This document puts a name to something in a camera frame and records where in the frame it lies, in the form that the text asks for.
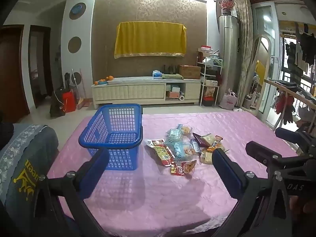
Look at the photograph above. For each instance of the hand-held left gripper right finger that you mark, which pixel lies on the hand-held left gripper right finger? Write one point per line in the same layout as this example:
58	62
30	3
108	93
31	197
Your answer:
227	175

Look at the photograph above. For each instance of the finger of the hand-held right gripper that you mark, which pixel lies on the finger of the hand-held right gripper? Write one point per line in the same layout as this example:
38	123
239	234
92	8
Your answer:
288	135
261	151

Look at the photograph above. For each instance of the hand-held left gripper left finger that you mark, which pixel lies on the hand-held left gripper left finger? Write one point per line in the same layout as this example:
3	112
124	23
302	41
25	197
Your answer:
95	175

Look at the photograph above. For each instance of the cracker packet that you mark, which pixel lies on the cracker packet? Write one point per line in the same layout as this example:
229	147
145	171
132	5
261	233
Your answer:
206	158
208	139

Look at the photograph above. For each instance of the orange brown snack stick packet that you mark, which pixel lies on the orange brown snack stick packet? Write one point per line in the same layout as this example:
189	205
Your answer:
215	148

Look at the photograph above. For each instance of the blue plastic basket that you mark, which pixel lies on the blue plastic basket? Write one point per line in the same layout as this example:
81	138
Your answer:
116	138

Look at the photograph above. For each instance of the red orange snack packet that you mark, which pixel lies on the red orange snack packet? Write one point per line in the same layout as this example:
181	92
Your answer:
182	167

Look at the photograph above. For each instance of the dark purple snack packet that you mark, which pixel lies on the dark purple snack packet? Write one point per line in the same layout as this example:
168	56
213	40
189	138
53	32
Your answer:
198	139

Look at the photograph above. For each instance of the light blue cartoon snack packet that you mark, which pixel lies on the light blue cartoon snack packet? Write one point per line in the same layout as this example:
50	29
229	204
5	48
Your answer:
184	149

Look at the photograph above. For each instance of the blue round cake packet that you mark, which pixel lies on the blue round cake packet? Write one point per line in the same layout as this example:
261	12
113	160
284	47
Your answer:
185	129

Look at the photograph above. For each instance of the white red yellow snack packet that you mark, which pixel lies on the white red yellow snack packet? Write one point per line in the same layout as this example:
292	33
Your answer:
161	153

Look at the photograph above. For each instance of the person's right hand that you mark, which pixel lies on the person's right hand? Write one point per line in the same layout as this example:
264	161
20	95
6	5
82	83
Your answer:
309	203

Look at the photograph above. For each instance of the clothes drying rack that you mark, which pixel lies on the clothes drying rack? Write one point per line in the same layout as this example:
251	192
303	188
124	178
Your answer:
288	103

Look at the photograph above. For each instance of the pink tablecloth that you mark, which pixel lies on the pink tablecloth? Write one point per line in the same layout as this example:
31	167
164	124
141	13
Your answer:
172	197

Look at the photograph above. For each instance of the pink bag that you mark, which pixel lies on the pink bag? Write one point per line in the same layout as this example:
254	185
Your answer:
228	100

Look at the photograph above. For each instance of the arched standing mirror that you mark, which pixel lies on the arched standing mirror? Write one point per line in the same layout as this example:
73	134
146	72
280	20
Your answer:
261	66

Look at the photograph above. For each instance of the grey chair cover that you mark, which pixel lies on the grey chair cover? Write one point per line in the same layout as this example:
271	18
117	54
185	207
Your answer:
22	158

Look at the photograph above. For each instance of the broom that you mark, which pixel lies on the broom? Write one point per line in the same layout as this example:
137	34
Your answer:
83	98

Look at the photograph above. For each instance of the red bag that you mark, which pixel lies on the red bag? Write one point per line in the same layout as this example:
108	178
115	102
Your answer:
69	101

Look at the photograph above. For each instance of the black bag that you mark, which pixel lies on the black bag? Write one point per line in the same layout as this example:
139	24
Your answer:
56	103

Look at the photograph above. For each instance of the white metal rack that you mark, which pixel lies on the white metal rack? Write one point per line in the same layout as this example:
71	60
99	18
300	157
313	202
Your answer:
209	86

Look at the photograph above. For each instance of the hanging clothes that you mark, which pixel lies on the hanging clothes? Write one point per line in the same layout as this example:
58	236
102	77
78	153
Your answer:
302	49

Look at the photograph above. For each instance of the cream tv cabinet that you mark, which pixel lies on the cream tv cabinet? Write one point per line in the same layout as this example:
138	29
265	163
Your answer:
128	91

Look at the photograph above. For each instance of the plate of oranges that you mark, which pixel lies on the plate of oranges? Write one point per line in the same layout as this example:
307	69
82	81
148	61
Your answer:
103	80

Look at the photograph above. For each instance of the boxes in cabinet shelf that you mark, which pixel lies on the boxes in cabinet shelf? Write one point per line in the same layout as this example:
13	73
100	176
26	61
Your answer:
174	91

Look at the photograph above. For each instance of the standing air conditioner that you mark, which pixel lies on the standing air conditioner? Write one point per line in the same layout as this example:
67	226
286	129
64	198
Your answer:
228	54

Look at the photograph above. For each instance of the patterned curtain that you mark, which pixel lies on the patterned curtain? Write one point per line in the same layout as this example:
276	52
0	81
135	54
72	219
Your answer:
244	42

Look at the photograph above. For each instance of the cardboard box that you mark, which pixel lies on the cardboard box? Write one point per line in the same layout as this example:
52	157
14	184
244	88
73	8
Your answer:
189	72

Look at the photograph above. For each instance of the green folded cushion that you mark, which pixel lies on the green folded cushion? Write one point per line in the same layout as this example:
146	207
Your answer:
172	76

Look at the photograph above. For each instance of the blue tissue box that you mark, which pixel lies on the blue tissue box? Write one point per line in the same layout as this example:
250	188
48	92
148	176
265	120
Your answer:
156	74

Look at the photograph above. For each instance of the black bottles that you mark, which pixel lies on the black bottles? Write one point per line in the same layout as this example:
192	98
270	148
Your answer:
169	69

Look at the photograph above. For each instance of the brown wooden door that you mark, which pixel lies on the brown wooden door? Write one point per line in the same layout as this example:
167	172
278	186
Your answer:
12	74

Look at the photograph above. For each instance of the red flower vase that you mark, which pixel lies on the red flower vase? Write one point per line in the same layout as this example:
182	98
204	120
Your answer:
227	6

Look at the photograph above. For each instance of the yellow cloth cover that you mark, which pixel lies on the yellow cloth cover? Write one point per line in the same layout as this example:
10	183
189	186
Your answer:
150	38

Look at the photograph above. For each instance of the small round wall disc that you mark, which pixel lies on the small round wall disc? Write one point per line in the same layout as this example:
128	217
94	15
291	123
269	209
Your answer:
77	77

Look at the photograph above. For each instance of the large round wall disc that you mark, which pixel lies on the large round wall disc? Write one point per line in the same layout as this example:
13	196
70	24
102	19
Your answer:
74	45

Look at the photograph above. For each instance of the blue wall clock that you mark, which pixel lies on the blue wall clock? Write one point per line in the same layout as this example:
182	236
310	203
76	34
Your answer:
76	9

